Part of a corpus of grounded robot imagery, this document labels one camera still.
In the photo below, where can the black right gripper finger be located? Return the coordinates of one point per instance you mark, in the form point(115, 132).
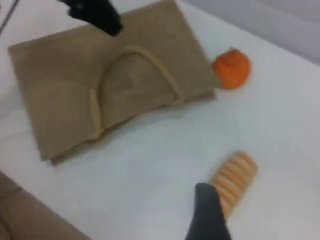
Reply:
point(208, 215)

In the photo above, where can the brown burlap tote bag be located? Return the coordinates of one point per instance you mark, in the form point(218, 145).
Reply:
point(105, 87)

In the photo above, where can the orange persimmon shaped toy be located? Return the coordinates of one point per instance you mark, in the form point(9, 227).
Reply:
point(232, 68)

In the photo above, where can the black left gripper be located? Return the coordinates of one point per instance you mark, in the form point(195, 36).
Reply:
point(90, 11)

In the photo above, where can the brown cardboard box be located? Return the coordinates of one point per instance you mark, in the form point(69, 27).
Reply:
point(30, 215)

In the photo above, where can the long orange striped bread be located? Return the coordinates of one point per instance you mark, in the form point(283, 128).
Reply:
point(233, 178)

